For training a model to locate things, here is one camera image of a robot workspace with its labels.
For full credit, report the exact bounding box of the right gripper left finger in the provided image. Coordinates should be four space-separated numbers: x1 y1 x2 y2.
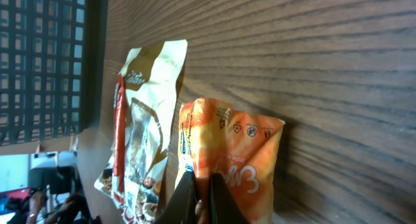
155 171 199 224

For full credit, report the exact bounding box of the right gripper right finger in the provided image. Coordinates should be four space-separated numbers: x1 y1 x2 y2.
209 173 249 224

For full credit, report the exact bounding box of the orange tissue packet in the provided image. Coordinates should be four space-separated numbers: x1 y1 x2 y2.
176 97 285 223

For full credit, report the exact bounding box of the red snack stick pack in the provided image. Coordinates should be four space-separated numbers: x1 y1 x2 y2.
112 75 125 196

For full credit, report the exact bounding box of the beige dried food bag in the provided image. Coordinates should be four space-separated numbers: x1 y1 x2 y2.
94 40 188 224

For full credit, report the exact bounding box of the grey plastic mesh basket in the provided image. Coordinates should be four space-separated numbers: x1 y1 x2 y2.
1 0 109 146

